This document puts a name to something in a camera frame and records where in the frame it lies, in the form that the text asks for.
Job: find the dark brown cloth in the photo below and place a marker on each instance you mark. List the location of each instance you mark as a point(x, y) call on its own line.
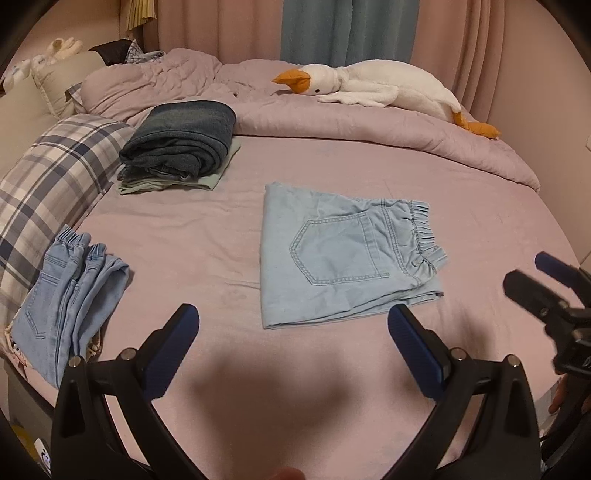
point(111, 50)

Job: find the white bunny plush toy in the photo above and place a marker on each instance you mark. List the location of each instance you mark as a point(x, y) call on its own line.
point(64, 50)

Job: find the blue curtain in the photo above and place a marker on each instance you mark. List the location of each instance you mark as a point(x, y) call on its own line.
point(346, 27)

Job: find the light blue strawberry pants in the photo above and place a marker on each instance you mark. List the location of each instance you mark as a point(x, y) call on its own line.
point(323, 258)

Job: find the folded dark blue jeans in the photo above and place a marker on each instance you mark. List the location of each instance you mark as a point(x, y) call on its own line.
point(184, 134)

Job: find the folded pale green garment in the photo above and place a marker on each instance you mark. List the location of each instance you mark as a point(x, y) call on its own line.
point(203, 182)

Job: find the person's left hand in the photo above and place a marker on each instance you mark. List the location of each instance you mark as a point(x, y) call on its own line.
point(286, 474)

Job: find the pink curtain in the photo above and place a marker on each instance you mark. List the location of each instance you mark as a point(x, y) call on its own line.
point(217, 27)
point(485, 50)

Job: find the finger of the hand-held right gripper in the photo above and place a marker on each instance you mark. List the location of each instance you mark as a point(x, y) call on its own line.
point(526, 288)
point(551, 264)

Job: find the light blue jeans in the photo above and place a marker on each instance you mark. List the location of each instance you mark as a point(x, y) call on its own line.
point(60, 295)

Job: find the person's right hand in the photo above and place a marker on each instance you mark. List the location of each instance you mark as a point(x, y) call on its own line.
point(559, 394)

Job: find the white goose plush toy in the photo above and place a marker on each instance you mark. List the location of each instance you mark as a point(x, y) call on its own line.
point(392, 83)

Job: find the striped white plush toy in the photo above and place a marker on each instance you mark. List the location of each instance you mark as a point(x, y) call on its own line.
point(23, 71)

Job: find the plaid pillow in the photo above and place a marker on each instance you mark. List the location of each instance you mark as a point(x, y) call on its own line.
point(60, 166)

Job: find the yellow pleated cloth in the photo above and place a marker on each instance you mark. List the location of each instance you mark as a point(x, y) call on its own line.
point(138, 11)

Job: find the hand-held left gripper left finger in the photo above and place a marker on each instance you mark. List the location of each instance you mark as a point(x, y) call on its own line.
point(171, 350)

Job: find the beige pillow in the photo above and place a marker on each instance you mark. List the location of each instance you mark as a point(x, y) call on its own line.
point(60, 83)

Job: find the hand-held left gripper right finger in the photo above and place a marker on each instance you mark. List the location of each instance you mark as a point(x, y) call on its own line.
point(415, 350)

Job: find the pink duvet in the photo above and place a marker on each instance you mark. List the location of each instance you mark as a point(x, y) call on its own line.
point(323, 120)

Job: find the plaid shirt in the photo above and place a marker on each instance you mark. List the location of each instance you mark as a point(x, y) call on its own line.
point(143, 53)

